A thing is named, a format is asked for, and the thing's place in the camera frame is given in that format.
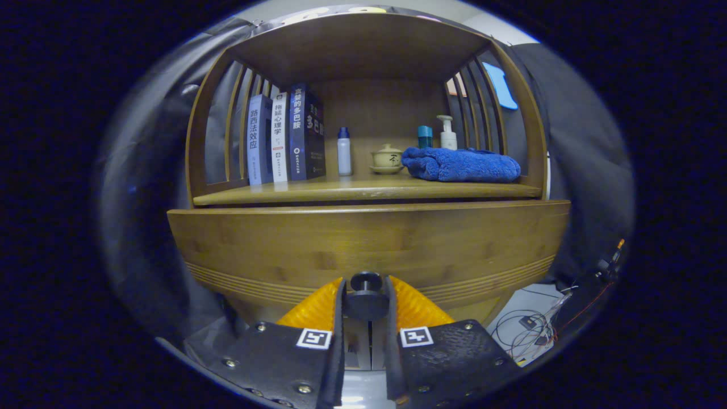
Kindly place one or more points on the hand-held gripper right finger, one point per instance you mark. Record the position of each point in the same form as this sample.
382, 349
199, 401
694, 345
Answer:
393, 352

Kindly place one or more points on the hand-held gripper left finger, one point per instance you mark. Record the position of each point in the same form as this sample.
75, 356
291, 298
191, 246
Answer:
335, 341

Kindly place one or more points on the black round drawer knob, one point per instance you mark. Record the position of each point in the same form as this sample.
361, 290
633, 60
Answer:
366, 304

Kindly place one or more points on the wooden drawer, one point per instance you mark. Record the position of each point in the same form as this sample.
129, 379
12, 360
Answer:
363, 238

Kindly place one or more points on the wooden cabinet door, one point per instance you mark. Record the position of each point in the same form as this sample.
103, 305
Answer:
363, 352
378, 349

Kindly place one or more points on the wooden countertop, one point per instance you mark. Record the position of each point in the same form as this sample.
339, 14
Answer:
341, 190

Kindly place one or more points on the wooden cabinet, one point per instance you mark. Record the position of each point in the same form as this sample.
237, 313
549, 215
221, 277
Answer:
363, 45

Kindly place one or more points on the white bottle with blue cap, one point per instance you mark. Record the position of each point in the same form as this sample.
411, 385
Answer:
344, 156

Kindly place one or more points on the beige lidded tea cup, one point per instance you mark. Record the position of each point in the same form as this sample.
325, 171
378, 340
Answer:
387, 158

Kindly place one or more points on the blue folded towel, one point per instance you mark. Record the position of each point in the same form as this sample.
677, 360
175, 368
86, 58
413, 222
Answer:
460, 166

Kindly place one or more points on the white book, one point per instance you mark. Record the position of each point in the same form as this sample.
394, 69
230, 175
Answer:
279, 139

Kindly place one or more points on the dark blue book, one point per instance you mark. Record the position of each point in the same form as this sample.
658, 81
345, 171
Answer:
304, 133

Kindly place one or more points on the pale blue-grey book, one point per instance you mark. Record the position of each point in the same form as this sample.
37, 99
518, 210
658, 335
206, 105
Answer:
258, 142

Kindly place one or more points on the teal bottle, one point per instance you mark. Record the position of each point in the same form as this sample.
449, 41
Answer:
425, 138

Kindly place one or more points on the white pump bottle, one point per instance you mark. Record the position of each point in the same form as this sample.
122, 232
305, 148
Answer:
448, 139

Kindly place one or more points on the black device with orange part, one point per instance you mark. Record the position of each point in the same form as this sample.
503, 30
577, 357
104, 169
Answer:
610, 264

